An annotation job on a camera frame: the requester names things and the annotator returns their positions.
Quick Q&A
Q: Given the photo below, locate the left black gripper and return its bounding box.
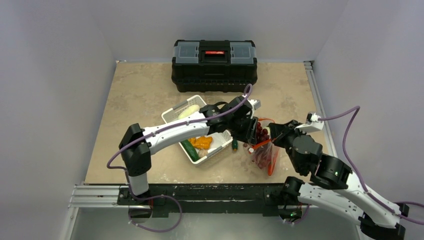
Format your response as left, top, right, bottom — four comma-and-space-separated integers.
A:
227, 114, 257, 146

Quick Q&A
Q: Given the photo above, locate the clear zip top bag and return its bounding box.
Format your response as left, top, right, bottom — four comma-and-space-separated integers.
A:
242, 117, 279, 177

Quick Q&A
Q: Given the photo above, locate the red grape bunch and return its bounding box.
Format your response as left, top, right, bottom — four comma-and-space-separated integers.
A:
247, 118, 275, 170

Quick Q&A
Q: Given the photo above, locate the orange plastic carrot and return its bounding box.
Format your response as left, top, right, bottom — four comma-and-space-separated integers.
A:
267, 155, 279, 177

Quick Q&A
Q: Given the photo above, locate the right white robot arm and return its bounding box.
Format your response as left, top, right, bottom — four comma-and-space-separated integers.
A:
268, 118, 409, 240

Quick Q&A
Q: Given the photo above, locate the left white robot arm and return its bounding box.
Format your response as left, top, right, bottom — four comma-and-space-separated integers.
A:
118, 95, 260, 205

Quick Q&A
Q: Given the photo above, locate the white plastic basket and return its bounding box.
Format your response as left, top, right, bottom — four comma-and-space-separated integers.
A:
161, 95, 233, 166

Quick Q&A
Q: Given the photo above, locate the dark green cucumber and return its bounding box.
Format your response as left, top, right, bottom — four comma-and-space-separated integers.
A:
180, 140, 200, 162

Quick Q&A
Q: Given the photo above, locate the black plastic toolbox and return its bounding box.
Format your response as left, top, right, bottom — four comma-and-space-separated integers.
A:
171, 39, 258, 93

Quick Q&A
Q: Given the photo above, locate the green handled screwdriver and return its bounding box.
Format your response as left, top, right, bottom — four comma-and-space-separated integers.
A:
231, 138, 239, 152

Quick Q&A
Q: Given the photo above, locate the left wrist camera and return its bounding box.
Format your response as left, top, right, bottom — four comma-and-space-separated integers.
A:
248, 99, 261, 112

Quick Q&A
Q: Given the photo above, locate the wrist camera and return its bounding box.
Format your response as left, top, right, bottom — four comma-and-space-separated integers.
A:
248, 99, 261, 112
294, 112, 325, 134

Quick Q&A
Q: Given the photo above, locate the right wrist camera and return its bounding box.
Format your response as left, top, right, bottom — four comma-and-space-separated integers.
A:
294, 112, 325, 134

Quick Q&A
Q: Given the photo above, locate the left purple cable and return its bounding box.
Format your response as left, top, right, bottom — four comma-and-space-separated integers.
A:
106, 83, 254, 170

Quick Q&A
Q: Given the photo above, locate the aluminium table edge rail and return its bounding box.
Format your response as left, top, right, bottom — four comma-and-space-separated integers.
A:
303, 61, 338, 157

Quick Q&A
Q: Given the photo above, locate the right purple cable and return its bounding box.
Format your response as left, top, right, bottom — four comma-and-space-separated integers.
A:
316, 105, 424, 226

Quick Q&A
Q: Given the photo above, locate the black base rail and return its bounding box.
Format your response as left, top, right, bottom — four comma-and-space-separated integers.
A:
117, 183, 307, 218

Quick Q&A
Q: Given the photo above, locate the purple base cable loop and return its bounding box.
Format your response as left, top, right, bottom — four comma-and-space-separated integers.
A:
122, 192, 184, 233

